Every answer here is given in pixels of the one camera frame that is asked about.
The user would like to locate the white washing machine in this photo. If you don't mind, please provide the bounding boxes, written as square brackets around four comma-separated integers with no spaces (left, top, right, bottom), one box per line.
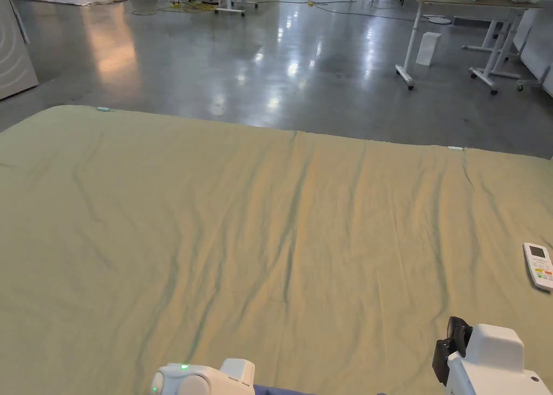
[0,0,40,102]

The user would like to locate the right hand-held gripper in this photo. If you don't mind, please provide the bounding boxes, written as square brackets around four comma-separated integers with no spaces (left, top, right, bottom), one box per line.
[431,316,553,395]

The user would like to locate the bed with pale green sheet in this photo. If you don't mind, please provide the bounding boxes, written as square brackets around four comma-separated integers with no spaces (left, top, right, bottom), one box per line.
[0,105,553,395]

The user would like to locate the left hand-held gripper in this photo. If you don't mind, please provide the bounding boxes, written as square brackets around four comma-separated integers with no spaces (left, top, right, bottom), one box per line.
[149,358,257,395]

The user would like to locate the white remote control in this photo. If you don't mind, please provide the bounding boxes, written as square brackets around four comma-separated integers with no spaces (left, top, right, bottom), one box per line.
[523,242,553,292]

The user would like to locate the white carton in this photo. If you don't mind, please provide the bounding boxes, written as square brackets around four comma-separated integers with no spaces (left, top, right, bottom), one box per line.
[415,31,441,67]

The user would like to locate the dark blue garment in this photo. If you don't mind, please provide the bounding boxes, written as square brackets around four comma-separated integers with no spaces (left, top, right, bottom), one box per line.
[252,384,389,395]

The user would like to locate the yellow floor cable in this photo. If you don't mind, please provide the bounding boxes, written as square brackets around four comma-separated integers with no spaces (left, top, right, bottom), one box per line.
[131,0,218,16]

